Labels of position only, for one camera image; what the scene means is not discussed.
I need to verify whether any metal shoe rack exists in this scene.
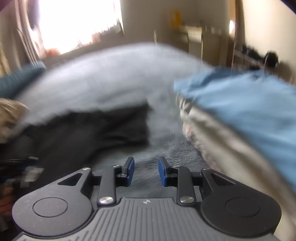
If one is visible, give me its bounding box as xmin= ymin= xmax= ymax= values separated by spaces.
xmin=231 ymin=45 xmax=279 ymax=72

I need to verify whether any folded clothes stack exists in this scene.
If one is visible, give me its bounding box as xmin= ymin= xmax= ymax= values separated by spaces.
xmin=173 ymin=69 xmax=296 ymax=223

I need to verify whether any white low cabinet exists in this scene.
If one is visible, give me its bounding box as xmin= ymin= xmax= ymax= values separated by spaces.
xmin=172 ymin=26 xmax=234 ymax=66

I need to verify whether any grey curtain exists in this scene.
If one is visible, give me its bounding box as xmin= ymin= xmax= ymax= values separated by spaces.
xmin=1 ymin=1 xmax=45 ymax=70

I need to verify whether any black t-shirt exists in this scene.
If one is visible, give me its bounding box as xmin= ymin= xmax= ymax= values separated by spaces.
xmin=1 ymin=103 xmax=149 ymax=192

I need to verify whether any beige clothes pile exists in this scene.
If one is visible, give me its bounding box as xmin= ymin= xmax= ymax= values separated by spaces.
xmin=0 ymin=98 xmax=29 ymax=144

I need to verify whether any orange item on sill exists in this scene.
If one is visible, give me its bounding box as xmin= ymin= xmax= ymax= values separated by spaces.
xmin=45 ymin=49 xmax=60 ymax=57

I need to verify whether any grey bed blanket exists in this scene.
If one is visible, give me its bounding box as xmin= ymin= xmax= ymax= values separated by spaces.
xmin=16 ymin=43 xmax=209 ymax=198

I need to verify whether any blue duvet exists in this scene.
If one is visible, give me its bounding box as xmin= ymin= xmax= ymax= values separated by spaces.
xmin=1 ymin=62 xmax=47 ymax=99

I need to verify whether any person left hand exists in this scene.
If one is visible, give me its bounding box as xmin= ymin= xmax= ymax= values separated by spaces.
xmin=0 ymin=187 xmax=15 ymax=216

